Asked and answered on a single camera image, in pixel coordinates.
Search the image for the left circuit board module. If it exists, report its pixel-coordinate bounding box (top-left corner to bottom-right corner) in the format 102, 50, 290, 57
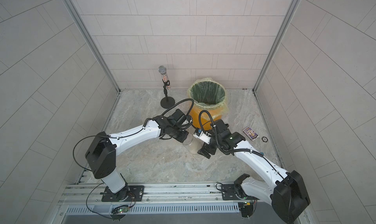
110, 205, 130, 222

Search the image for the right circuit board module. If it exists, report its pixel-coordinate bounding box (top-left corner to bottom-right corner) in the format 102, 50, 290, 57
238, 202, 256, 219

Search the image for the clear oatmeal jar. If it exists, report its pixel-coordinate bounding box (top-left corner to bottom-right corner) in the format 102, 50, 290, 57
183, 134, 203, 154

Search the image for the circuit board module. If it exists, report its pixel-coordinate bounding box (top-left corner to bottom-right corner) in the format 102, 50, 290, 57
110, 205, 130, 222
238, 202, 256, 219

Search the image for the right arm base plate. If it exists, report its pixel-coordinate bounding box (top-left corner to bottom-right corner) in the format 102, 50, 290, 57
215, 183, 258, 201

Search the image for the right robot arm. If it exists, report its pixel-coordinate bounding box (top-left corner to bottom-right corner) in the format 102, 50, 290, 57
194, 118, 310, 224

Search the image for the microphone on black stand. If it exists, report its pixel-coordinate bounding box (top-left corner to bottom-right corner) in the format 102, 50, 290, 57
158, 66, 175, 109

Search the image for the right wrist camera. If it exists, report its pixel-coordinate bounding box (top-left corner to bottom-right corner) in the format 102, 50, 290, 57
193, 128, 211, 145

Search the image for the purple patterned card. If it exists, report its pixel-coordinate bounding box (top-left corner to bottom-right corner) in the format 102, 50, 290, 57
243, 127, 259, 141

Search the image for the orange trash bin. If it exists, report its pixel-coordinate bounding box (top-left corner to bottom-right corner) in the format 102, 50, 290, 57
187, 80, 227, 131

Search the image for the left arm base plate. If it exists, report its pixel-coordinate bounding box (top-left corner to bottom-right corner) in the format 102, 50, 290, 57
101, 185, 145, 202

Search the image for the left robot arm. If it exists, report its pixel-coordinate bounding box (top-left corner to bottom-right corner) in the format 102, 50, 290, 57
72, 98, 194, 194

